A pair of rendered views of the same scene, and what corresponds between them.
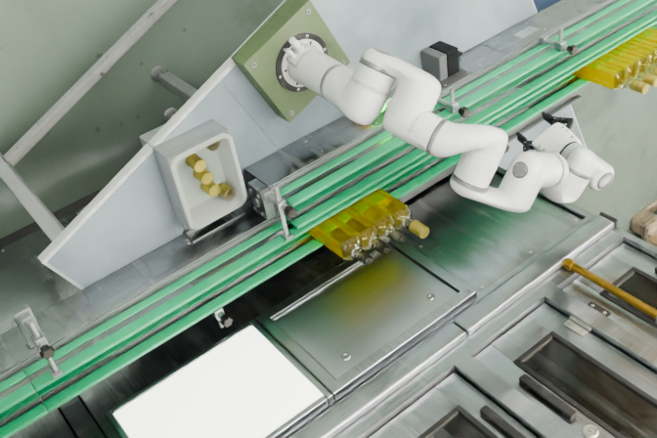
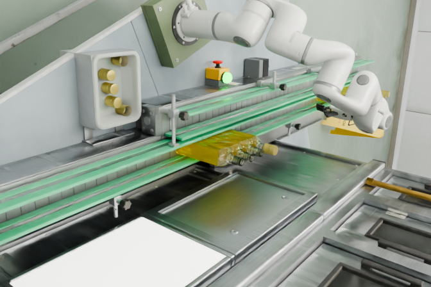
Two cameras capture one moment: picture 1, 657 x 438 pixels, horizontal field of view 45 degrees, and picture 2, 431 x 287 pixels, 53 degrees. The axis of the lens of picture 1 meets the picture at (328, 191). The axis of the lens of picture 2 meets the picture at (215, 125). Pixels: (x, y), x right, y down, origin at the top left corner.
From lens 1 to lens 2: 0.99 m
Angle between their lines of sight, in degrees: 27
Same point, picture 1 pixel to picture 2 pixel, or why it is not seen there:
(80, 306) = not seen: outside the picture
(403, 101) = (285, 21)
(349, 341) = (232, 223)
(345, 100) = (238, 23)
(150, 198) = (63, 99)
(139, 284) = (47, 164)
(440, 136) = (314, 43)
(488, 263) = (312, 185)
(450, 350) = (314, 228)
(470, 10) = not seen: hidden behind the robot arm
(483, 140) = (345, 47)
